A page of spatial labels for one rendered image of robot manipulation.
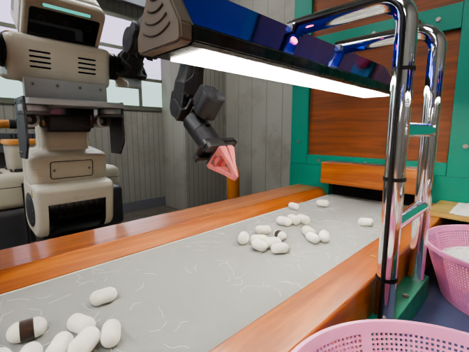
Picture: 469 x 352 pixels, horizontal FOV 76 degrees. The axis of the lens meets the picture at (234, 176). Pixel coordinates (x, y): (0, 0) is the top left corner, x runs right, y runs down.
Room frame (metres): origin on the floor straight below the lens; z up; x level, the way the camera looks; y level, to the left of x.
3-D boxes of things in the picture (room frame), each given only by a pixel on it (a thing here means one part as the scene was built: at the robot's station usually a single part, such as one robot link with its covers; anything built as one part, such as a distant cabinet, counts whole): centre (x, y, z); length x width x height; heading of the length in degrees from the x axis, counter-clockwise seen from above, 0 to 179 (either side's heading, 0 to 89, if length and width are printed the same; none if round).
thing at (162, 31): (0.54, -0.14, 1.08); 0.62 x 0.08 x 0.07; 135
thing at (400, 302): (0.48, -0.19, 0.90); 0.20 x 0.19 x 0.45; 135
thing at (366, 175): (0.89, -0.41, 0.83); 0.30 x 0.06 x 0.07; 45
